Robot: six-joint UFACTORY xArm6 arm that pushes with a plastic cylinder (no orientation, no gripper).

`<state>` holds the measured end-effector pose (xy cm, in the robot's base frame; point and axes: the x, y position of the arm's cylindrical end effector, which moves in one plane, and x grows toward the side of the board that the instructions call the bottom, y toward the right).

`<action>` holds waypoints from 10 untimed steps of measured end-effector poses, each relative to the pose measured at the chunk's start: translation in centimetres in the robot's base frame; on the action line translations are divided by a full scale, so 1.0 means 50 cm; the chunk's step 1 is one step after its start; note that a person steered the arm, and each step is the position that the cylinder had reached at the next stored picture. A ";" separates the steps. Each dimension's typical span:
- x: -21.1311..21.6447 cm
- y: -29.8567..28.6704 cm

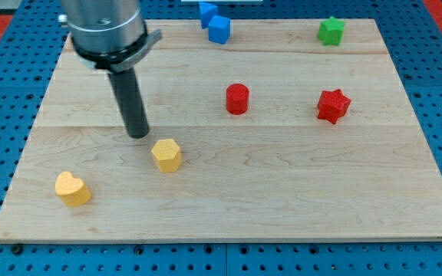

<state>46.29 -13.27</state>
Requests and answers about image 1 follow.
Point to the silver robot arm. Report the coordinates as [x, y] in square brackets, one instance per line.
[111, 35]

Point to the yellow heart block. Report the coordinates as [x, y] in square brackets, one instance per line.
[72, 191]

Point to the red star block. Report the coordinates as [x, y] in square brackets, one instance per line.
[332, 105]

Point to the blue triangle block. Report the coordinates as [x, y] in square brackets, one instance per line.
[207, 12]

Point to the yellow hexagon block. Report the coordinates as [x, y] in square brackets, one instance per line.
[167, 155]

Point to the wooden board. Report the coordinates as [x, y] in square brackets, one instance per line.
[275, 174]

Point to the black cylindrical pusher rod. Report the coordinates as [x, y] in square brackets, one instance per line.
[127, 93]

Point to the blue cube block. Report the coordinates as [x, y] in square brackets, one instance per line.
[219, 29]

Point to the green star block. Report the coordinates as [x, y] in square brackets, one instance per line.
[331, 30]

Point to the red cylinder block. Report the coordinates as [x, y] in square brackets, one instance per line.
[237, 99]

